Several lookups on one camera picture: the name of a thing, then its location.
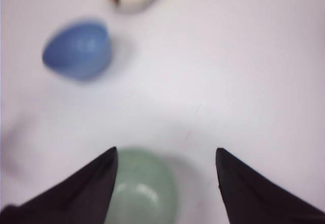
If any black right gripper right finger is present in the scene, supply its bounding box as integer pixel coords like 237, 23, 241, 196
215, 148, 324, 223

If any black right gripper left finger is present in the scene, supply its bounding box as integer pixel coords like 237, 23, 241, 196
1, 147, 117, 223

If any blue bowl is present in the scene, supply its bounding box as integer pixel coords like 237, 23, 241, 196
42, 19, 112, 81

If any green bowl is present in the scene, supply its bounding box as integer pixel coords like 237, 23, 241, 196
105, 148, 178, 223

